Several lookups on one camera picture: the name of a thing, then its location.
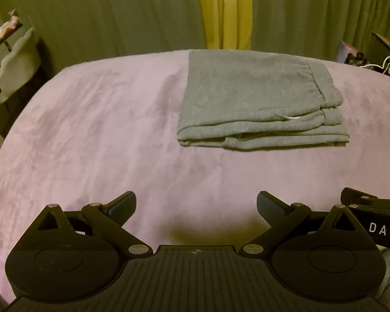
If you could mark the glossy booklet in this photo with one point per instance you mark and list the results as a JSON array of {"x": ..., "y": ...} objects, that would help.
[{"x": 346, "y": 52}]

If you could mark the white cloth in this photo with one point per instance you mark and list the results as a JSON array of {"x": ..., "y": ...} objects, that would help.
[{"x": 18, "y": 61}]

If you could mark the purple fleece blanket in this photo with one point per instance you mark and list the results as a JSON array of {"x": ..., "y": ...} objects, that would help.
[{"x": 100, "y": 136}]

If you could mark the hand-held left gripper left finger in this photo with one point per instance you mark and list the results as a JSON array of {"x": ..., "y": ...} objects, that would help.
[{"x": 123, "y": 203}]

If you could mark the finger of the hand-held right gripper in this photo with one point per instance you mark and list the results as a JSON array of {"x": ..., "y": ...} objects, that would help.
[{"x": 354, "y": 195}]

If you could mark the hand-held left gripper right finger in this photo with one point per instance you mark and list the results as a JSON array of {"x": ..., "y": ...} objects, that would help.
[{"x": 266, "y": 205}]

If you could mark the green curtain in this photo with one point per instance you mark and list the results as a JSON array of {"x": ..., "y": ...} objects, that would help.
[
  {"x": 312, "y": 13},
  {"x": 100, "y": 13}
]

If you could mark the small items on cabinet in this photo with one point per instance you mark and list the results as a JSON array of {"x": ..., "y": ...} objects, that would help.
[{"x": 9, "y": 25}]

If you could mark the yellow curtain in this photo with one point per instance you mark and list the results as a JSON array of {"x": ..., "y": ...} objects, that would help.
[{"x": 224, "y": 9}]

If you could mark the grey pants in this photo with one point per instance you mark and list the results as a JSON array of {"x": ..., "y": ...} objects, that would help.
[{"x": 247, "y": 97}]

